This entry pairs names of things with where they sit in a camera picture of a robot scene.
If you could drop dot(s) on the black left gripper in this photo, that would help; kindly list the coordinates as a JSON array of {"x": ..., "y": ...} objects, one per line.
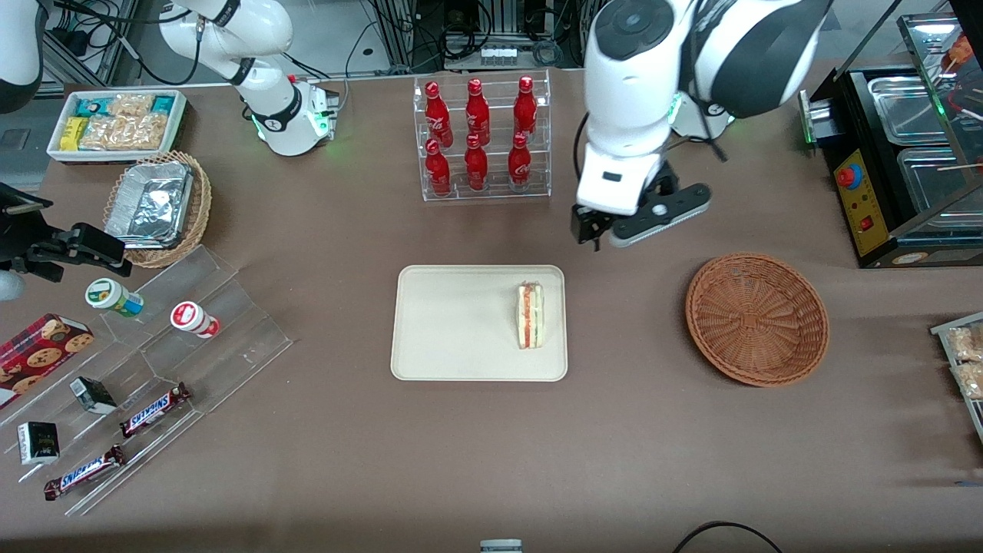
[{"x": 587, "y": 223}]

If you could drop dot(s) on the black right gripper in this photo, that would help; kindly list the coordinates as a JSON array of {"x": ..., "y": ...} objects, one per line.
[{"x": 38, "y": 251}]

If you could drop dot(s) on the triangle sandwich with red filling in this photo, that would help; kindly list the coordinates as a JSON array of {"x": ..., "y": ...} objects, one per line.
[{"x": 530, "y": 315}]

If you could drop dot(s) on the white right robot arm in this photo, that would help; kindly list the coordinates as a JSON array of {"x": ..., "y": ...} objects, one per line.
[{"x": 265, "y": 84}]

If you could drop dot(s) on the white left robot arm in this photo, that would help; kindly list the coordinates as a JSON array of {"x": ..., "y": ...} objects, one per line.
[{"x": 637, "y": 115}]

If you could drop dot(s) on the light wicker basket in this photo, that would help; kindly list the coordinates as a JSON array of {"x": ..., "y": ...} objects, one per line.
[{"x": 196, "y": 207}]

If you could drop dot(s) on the cream rectangular tray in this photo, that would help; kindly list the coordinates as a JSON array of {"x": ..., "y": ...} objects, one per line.
[{"x": 461, "y": 322}]

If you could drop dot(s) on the brown wicker basket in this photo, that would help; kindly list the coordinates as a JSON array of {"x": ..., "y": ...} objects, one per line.
[{"x": 756, "y": 319}]

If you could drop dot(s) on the grey tray of snacks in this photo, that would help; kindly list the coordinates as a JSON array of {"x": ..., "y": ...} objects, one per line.
[{"x": 952, "y": 361}]

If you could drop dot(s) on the green sunflower lidded cup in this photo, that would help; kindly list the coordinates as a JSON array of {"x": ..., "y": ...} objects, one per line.
[{"x": 107, "y": 295}]

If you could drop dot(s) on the stack of foil containers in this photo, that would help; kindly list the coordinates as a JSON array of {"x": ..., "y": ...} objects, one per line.
[{"x": 150, "y": 206}]

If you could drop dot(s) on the red Coca-Cola bottle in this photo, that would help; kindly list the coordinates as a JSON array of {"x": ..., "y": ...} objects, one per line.
[
  {"x": 476, "y": 167},
  {"x": 478, "y": 111},
  {"x": 520, "y": 164},
  {"x": 525, "y": 107},
  {"x": 435, "y": 111},
  {"x": 438, "y": 170}
]

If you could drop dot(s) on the white snack bin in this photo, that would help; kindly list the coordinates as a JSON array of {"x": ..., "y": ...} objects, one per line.
[{"x": 57, "y": 150}]

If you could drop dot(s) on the red strawberry yogurt cup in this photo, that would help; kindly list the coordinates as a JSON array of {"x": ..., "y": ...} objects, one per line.
[{"x": 190, "y": 317}]

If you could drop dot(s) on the clear acrylic bottle rack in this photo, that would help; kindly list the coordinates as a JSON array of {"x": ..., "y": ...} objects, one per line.
[{"x": 484, "y": 188}]

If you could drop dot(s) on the clear bag of crackers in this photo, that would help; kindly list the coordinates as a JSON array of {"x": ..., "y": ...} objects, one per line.
[
  {"x": 130, "y": 105},
  {"x": 966, "y": 342},
  {"x": 101, "y": 132},
  {"x": 971, "y": 380},
  {"x": 144, "y": 130}
]

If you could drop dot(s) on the yellow snack packet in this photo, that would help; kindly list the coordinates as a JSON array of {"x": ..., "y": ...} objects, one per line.
[{"x": 73, "y": 134}]

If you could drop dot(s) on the red tartan cookie box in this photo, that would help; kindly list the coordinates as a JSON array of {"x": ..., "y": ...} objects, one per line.
[{"x": 38, "y": 355}]

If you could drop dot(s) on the teal snack packet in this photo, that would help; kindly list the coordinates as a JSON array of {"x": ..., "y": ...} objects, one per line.
[
  {"x": 163, "y": 104},
  {"x": 92, "y": 105}
]

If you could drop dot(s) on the clear acrylic stepped display stand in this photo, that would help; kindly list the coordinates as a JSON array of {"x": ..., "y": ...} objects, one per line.
[{"x": 192, "y": 361}]

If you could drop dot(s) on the dark green box with barcode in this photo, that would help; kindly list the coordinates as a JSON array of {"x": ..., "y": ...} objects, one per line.
[{"x": 92, "y": 395}]

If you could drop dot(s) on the Snickers chocolate bar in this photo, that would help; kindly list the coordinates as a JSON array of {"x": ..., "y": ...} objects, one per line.
[
  {"x": 84, "y": 472},
  {"x": 153, "y": 409}
]

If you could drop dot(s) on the white power strip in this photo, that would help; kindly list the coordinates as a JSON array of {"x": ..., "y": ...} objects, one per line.
[{"x": 499, "y": 55}]

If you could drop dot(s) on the dark green box white side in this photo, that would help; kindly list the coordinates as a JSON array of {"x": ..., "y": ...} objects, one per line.
[{"x": 38, "y": 443}]

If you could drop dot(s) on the black glass food warmer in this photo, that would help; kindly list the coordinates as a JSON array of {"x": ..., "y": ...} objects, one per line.
[{"x": 875, "y": 223}]

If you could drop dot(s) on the small grey device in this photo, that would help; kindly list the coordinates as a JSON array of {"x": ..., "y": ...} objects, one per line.
[{"x": 501, "y": 546}]

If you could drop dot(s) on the steel food pan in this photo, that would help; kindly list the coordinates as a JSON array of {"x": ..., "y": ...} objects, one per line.
[
  {"x": 906, "y": 107},
  {"x": 933, "y": 180}
]

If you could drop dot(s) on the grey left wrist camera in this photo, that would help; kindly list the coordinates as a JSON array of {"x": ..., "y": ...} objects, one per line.
[{"x": 664, "y": 215}]

